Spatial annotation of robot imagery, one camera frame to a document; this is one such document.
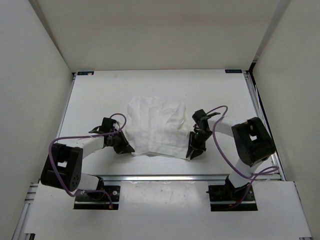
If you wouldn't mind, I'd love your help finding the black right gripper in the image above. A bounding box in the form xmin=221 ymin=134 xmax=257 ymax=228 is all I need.
xmin=186 ymin=129 xmax=214 ymax=160

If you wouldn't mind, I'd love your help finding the white fabric skirt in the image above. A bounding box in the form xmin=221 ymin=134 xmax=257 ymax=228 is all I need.
xmin=124 ymin=96 xmax=192 ymax=159

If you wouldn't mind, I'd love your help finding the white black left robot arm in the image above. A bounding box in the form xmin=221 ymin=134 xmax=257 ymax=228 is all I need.
xmin=40 ymin=128 xmax=135 ymax=200

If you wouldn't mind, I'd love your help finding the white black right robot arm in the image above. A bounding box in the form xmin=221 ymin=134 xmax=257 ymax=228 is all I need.
xmin=186 ymin=114 xmax=276 ymax=200

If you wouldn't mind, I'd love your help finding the white front cover board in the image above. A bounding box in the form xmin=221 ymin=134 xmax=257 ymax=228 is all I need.
xmin=25 ymin=181 xmax=312 ymax=240

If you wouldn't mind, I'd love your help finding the blue label sticker right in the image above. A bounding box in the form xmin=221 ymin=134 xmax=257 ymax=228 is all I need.
xmin=225 ymin=69 xmax=243 ymax=74

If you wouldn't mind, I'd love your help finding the blue label sticker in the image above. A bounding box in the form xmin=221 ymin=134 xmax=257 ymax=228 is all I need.
xmin=77 ymin=71 xmax=95 ymax=76
xmin=225 ymin=69 xmax=243 ymax=74

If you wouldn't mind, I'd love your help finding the blue label sticker left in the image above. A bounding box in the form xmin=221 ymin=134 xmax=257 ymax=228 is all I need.
xmin=77 ymin=71 xmax=95 ymax=76

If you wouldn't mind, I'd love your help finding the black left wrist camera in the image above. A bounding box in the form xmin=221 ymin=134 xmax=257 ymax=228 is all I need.
xmin=89 ymin=117 xmax=122 ymax=137

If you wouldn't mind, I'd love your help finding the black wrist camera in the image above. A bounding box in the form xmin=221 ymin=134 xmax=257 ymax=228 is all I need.
xmin=192 ymin=109 xmax=220 ymax=129
xmin=89 ymin=117 xmax=122 ymax=137

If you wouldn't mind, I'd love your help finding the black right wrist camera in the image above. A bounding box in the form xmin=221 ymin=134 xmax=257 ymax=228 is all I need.
xmin=192 ymin=109 xmax=220 ymax=129

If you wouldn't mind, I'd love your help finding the aluminium table edge rail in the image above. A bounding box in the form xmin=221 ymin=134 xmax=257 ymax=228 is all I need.
xmin=100 ymin=174 xmax=227 ymax=182

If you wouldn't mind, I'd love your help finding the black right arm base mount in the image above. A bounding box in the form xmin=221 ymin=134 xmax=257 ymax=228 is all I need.
xmin=206 ymin=184 xmax=258 ymax=212

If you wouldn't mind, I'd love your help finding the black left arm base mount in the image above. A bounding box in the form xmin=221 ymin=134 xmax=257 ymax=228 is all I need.
xmin=73 ymin=185 xmax=121 ymax=211

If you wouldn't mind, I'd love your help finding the aluminium right frame rail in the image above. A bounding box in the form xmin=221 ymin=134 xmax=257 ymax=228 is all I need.
xmin=243 ymin=70 xmax=287 ymax=181

